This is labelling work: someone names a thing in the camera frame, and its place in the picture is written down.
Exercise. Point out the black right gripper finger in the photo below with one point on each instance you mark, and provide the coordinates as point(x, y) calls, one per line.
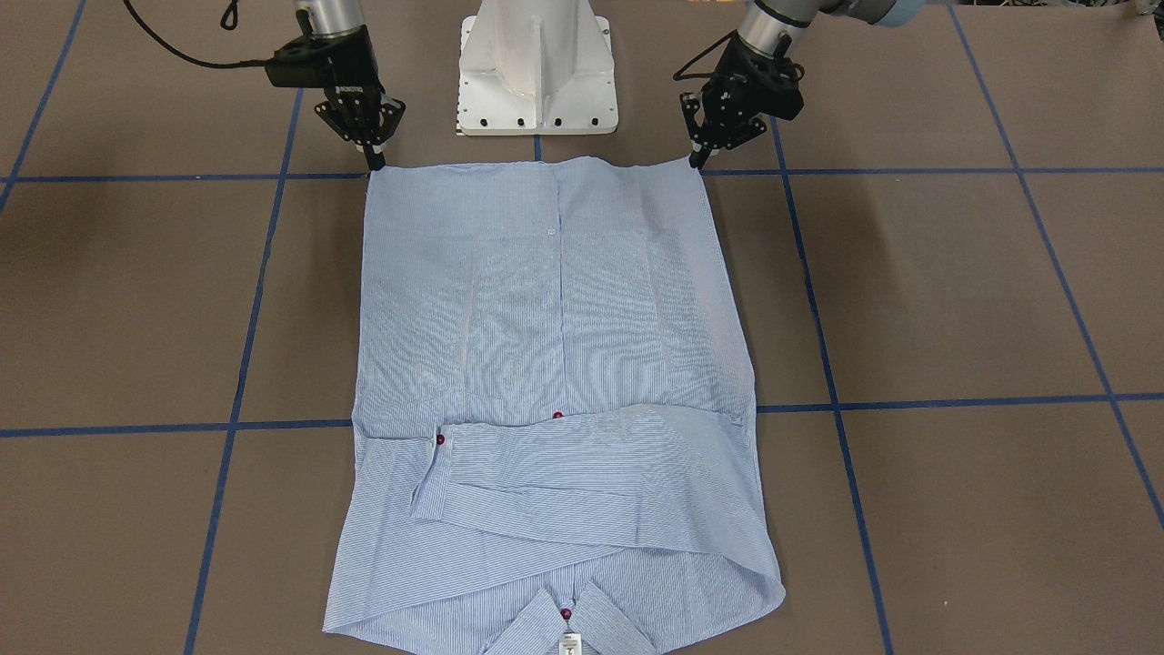
point(374, 156)

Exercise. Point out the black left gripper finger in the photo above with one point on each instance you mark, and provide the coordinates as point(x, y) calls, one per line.
point(699, 155)

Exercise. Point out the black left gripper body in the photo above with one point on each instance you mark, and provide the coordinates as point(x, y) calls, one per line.
point(738, 75)

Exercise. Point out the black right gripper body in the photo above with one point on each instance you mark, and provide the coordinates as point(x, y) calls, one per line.
point(348, 71)

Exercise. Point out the light blue striped shirt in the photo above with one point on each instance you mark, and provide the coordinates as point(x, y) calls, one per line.
point(555, 417)

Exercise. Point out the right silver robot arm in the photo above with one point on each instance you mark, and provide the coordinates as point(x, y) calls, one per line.
point(329, 18)

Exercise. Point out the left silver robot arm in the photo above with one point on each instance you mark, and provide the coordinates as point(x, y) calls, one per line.
point(763, 20)

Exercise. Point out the white pedestal column base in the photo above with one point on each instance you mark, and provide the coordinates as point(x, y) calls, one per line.
point(536, 68)

